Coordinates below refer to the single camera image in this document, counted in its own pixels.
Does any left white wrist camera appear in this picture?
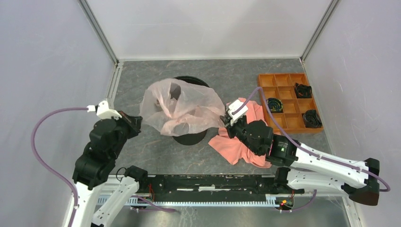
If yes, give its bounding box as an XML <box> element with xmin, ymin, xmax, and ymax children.
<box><xmin>87</xmin><ymin>99</ymin><xmax>122</xmax><ymax>120</ymax></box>

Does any right aluminium corner post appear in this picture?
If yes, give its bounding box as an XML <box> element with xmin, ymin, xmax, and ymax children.
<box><xmin>299</xmin><ymin>0</ymin><xmax>340</xmax><ymax>64</ymax></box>

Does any salmon pink cloth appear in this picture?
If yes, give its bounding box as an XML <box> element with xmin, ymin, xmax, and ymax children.
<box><xmin>209</xmin><ymin>101</ymin><xmax>272</xmax><ymax>168</ymax></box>

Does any black coiled cable in tray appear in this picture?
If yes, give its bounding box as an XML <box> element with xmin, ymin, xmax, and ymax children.
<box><xmin>302</xmin><ymin>109</ymin><xmax>323</xmax><ymax>129</ymax></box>

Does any black plastic trash bin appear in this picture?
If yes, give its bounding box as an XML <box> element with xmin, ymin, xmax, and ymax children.
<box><xmin>173</xmin><ymin>76</ymin><xmax>209</xmax><ymax>146</ymax></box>

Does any left aluminium corner post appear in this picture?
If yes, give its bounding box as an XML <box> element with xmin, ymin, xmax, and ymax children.
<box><xmin>78</xmin><ymin>0</ymin><xmax>119</xmax><ymax>65</ymax></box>

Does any black coiled cable top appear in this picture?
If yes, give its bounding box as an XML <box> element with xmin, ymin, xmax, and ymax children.
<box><xmin>293</xmin><ymin>82</ymin><xmax>313</xmax><ymax>99</ymax></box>

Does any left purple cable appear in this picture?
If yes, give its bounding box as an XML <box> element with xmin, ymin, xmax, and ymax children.
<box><xmin>30</xmin><ymin>107</ymin><xmax>90</xmax><ymax>227</ymax></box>

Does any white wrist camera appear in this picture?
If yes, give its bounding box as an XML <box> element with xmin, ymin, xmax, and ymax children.
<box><xmin>87</xmin><ymin>99</ymin><xmax>122</xmax><ymax>120</ymax></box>
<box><xmin>226</xmin><ymin>99</ymin><xmax>248</xmax><ymax>126</ymax></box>

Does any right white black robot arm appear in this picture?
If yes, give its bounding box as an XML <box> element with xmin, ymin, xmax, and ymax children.
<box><xmin>220</xmin><ymin>114</ymin><xmax>380</xmax><ymax>206</ymax></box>

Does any aluminium corner post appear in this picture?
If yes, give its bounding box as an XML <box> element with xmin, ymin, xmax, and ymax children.
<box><xmin>78</xmin><ymin>0</ymin><xmax>119</xmax><ymax>65</ymax></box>
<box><xmin>299</xmin><ymin>0</ymin><xmax>340</xmax><ymax>64</ymax></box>

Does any purple cable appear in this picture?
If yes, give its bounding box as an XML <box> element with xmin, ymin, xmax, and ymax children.
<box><xmin>232</xmin><ymin>87</ymin><xmax>391</xmax><ymax>212</ymax></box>
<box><xmin>30</xmin><ymin>107</ymin><xmax>90</xmax><ymax>227</ymax></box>

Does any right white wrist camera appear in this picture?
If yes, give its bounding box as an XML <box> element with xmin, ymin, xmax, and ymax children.
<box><xmin>226</xmin><ymin>99</ymin><xmax>248</xmax><ymax>126</ymax></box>

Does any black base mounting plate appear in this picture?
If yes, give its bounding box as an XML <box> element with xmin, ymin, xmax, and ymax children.
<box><xmin>137</xmin><ymin>175</ymin><xmax>305</xmax><ymax>202</ymax></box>

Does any orange compartment tray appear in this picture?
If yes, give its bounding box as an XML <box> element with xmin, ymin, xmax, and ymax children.
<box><xmin>257</xmin><ymin>73</ymin><xmax>323</xmax><ymax>134</ymax></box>

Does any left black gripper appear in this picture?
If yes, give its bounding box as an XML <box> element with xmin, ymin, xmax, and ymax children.
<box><xmin>110</xmin><ymin>108</ymin><xmax>144</xmax><ymax>158</ymax></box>

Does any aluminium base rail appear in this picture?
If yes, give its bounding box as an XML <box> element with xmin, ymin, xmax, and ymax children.
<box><xmin>94</xmin><ymin>175</ymin><xmax>337</xmax><ymax>207</ymax></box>

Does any pink plastic trash bag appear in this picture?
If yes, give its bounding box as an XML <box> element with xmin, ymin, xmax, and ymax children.
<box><xmin>139</xmin><ymin>79</ymin><xmax>225</xmax><ymax>136</ymax></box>

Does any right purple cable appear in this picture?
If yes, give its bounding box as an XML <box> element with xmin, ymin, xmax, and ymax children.
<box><xmin>232</xmin><ymin>87</ymin><xmax>391</xmax><ymax>212</ymax></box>

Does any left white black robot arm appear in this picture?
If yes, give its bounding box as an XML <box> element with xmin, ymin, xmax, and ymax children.
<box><xmin>72</xmin><ymin>111</ymin><xmax>148</xmax><ymax>227</ymax></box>

